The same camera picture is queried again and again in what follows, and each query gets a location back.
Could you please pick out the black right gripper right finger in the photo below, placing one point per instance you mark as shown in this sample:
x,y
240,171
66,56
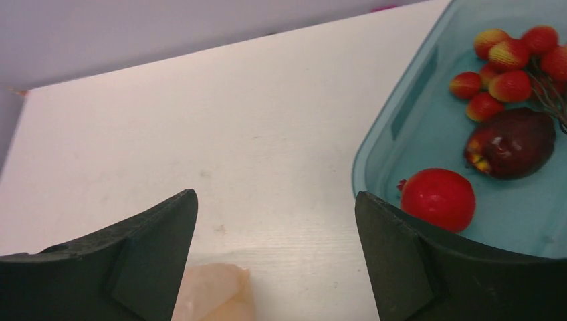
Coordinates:
x,y
421,272

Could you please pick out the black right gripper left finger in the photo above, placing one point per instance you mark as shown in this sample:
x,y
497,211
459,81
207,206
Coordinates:
x,y
131,270

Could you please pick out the orange translucent plastic bag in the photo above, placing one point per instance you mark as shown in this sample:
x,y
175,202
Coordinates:
x,y
215,291

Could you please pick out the red fake apple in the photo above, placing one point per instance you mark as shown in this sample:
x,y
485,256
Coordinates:
x,y
440,197

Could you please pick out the dark purple fake fruit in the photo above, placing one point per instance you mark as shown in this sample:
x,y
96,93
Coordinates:
x,y
512,144

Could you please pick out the red fake grape bunch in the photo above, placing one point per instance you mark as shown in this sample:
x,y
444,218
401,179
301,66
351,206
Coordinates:
x,y
529,69

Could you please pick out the teal plastic tray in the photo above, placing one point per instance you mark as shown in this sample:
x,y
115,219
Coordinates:
x,y
423,126

